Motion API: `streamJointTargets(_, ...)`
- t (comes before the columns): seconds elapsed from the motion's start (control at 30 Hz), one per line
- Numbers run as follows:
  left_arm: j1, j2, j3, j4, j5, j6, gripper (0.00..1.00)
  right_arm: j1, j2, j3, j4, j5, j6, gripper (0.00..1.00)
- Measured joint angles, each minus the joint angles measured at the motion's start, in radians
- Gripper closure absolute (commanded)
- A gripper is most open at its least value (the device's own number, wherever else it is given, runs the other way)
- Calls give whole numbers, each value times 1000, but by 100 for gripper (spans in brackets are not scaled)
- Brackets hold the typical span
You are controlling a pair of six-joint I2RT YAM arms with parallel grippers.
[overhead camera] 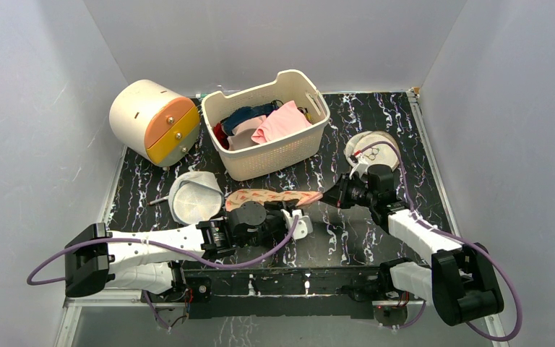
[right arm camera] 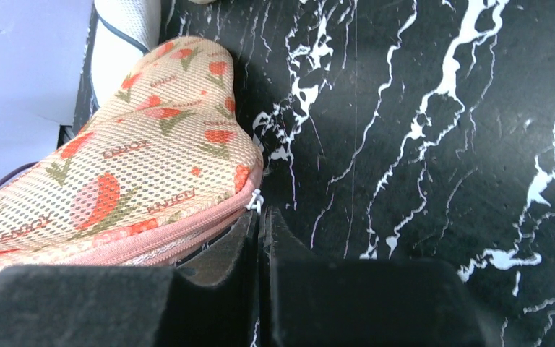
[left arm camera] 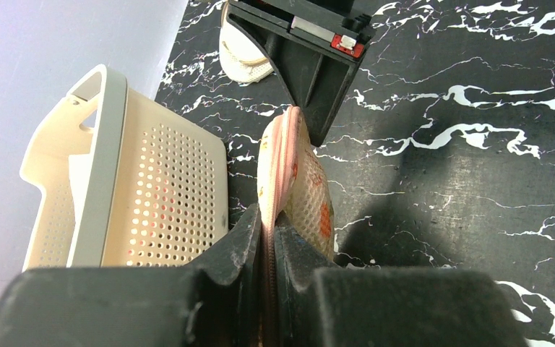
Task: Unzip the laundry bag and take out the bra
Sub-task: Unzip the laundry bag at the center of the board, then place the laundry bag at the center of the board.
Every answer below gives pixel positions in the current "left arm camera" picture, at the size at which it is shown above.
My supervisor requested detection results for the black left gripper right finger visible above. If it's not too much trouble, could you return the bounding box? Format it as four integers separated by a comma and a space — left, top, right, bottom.
274, 215, 526, 346

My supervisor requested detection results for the round white embroidered laundry bag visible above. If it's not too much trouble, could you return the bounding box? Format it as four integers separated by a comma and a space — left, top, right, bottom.
218, 1, 274, 84

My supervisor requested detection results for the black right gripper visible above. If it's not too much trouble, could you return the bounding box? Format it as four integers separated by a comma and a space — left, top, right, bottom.
228, 1, 374, 147

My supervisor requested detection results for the cream perforated laundry basket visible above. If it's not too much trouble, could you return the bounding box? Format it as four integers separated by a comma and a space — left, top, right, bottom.
20, 64, 229, 270

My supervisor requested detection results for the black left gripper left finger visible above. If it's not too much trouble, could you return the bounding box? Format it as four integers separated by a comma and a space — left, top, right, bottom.
0, 204, 261, 346

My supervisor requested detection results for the floral mesh laundry bag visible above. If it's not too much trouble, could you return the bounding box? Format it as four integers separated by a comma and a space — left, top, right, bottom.
257, 106, 335, 346

